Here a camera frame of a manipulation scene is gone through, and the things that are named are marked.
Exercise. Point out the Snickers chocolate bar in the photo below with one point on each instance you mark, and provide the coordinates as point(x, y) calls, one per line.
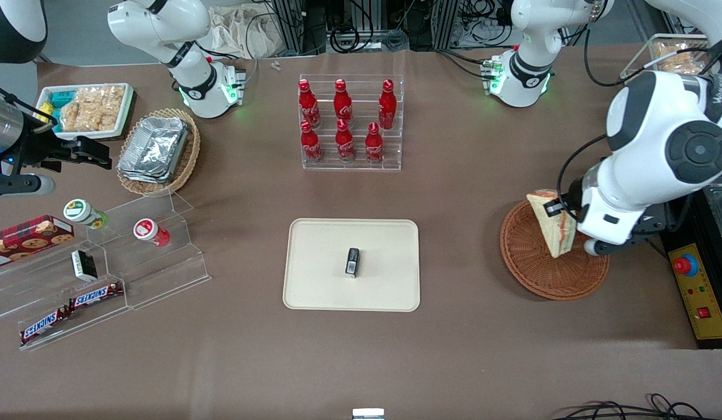
point(95, 296)
point(43, 325)

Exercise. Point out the teal snack packet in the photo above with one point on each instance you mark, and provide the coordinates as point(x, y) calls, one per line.
point(59, 99)

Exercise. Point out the aluminium foil tray stack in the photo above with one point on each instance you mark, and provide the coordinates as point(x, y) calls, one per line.
point(154, 149)

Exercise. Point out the red cola bottle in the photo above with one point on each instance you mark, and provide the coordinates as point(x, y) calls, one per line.
point(342, 102)
point(344, 142)
point(309, 143)
point(307, 105)
point(374, 144)
point(387, 105)

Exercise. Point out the white grey mounted device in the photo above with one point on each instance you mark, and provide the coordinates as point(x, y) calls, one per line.
point(368, 414)

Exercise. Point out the cream plastic serving tray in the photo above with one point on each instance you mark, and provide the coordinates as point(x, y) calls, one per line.
point(320, 262)

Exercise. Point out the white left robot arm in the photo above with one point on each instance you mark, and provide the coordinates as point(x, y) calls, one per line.
point(658, 134)

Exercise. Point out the bagged crackers in container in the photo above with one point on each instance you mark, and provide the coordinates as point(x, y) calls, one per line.
point(676, 58)

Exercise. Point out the red lid yogurt cup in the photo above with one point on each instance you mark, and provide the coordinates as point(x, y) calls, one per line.
point(148, 230)

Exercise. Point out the red tartan cookie box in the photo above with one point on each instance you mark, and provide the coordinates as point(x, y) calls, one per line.
point(28, 239)

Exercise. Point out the clear acrylic bottle rack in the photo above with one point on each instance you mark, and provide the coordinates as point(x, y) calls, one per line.
point(355, 163)

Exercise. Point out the green sunflower yogurt cup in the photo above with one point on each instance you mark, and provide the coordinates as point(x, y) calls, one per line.
point(81, 211)

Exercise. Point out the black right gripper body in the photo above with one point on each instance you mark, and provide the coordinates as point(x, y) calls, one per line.
point(36, 147)

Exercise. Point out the light wicker oval basket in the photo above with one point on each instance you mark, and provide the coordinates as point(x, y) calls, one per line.
point(189, 157)

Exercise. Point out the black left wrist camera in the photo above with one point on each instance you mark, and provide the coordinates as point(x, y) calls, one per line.
point(649, 224)

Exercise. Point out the white rectangular snack tray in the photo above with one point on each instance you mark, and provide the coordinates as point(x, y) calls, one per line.
point(75, 136)

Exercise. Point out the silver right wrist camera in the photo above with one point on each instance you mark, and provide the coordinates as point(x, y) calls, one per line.
point(28, 185)

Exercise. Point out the small black white box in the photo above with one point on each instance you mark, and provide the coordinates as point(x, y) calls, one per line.
point(353, 262)
point(84, 265)

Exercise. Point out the cream cloth bag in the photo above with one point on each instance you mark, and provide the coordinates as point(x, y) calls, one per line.
point(238, 32)

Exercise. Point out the clear rice cracker bag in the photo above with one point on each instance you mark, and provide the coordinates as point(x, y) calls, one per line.
point(71, 116)
point(113, 108)
point(93, 108)

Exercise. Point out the brown round wicker basket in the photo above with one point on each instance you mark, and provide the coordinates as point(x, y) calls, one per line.
point(536, 274)

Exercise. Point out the clear acrylic stepped shelf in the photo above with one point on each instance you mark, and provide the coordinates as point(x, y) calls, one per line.
point(163, 274)
point(23, 291)

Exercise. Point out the red emergency stop button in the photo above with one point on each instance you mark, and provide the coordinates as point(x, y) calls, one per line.
point(686, 265)

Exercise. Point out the black side cart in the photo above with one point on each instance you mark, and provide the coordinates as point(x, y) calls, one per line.
point(670, 233)

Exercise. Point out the yellow snack packet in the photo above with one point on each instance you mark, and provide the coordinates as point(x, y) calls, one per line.
point(44, 112)

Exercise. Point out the aluminium frame post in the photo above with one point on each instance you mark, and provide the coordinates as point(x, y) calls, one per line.
point(288, 26)
point(444, 23)

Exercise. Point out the clear plastic snack container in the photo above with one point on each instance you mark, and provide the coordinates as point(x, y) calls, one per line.
point(635, 64)

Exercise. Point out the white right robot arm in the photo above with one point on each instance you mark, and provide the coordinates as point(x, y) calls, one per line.
point(192, 76)

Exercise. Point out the triangular sandwich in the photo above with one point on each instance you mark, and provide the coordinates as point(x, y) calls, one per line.
point(550, 233)

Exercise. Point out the yellow black control box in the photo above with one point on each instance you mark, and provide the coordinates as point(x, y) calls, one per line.
point(702, 291)

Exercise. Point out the small clear clip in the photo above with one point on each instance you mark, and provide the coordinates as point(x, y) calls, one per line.
point(275, 65)

